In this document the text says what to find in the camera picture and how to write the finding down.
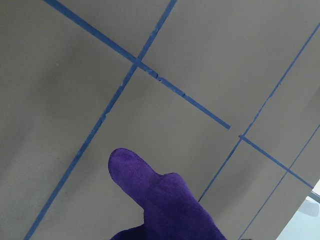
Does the purple towel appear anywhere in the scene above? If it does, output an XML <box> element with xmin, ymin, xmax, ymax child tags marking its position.
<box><xmin>108</xmin><ymin>148</ymin><xmax>225</xmax><ymax>240</ymax></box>

